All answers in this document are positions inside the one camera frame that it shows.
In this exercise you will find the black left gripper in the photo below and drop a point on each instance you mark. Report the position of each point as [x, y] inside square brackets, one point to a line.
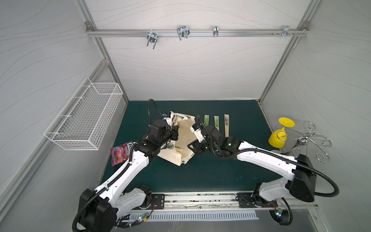
[174, 133]

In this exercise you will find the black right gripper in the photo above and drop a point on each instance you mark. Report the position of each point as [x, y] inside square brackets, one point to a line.
[197, 145]

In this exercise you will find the cream canvas tote bag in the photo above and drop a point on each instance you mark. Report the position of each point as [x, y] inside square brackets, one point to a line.
[177, 151]

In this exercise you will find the bamboo folding fan green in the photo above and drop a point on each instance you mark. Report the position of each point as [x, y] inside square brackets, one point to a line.
[217, 122]

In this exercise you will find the bamboo folding fan pink tassel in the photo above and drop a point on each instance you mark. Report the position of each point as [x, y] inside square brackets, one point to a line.
[227, 125]

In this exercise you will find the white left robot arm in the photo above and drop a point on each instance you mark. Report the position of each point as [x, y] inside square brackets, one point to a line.
[99, 209]

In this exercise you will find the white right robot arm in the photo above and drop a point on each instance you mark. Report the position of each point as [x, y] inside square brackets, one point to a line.
[298, 178]

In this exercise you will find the pink snack packet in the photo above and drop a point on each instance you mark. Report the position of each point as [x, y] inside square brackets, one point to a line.
[120, 153]

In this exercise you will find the yellow plastic wine glass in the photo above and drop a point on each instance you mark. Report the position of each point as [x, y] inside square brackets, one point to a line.
[279, 137]

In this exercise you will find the metal double hook left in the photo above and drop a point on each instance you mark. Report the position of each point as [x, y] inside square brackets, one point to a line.
[152, 38]

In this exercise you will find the metal double hook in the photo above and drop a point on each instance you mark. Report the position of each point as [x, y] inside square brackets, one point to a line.
[183, 32]
[152, 38]

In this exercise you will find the metal double hook middle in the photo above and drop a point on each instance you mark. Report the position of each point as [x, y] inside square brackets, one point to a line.
[183, 32]

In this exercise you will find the small metal hook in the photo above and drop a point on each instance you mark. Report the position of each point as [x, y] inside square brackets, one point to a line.
[215, 31]

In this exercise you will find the metal hook right end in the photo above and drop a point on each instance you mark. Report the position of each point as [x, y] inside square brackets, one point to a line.
[285, 33]

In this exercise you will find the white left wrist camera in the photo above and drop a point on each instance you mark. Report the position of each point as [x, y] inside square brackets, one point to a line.
[168, 116]

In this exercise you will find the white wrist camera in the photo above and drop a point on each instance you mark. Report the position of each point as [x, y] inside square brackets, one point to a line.
[197, 130]
[168, 116]

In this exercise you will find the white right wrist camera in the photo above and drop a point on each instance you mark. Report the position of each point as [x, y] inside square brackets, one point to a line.
[197, 130]

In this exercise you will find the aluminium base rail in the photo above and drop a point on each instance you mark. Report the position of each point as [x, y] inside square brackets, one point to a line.
[200, 201]

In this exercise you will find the white wire basket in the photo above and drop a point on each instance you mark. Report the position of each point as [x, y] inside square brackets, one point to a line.
[84, 120]

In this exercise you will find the chrome wire glass rack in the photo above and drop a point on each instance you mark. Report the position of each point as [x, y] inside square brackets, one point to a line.
[309, 136]

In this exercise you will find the aluminium crossbar rail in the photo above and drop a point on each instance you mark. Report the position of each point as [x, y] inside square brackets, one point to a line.
[169, 33]

